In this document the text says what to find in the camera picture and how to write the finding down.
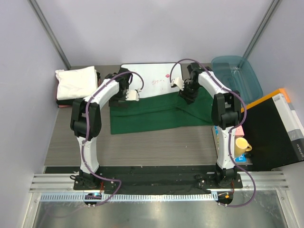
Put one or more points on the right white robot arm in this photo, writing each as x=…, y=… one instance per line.
x=225, y=115

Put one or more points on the colourful picture book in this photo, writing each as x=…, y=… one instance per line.
x=216, y=140

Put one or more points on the green polo t shirt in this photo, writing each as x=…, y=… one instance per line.
x=161, y=112

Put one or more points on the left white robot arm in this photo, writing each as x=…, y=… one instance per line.
x=86, y=123

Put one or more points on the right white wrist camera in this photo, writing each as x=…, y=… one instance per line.
x=177, y=82

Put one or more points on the pink folded cloth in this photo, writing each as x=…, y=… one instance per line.
x=63, y=106

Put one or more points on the yellow cup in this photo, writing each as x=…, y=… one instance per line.
x=241, y=146

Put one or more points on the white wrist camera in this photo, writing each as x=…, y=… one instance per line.
x=132, y=95
x=177, y=82

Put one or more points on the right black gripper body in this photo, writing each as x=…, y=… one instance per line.
x=190, y=90

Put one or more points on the white board mat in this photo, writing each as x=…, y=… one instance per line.
x=155, y=78

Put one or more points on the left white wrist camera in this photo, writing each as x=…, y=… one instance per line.
x=132, y=95

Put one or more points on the pink block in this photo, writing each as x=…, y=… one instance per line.
x=239, y=132

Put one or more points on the teal plastic bin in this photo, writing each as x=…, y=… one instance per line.
x=236, y=73

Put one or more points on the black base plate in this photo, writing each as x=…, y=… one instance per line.
x=147, y=178

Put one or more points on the black orange file box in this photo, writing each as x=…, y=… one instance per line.
x=275, y=132

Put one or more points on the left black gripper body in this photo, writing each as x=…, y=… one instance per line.
x=114, y=101

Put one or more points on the aluminium rail frame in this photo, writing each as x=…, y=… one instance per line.
x=160, y=197

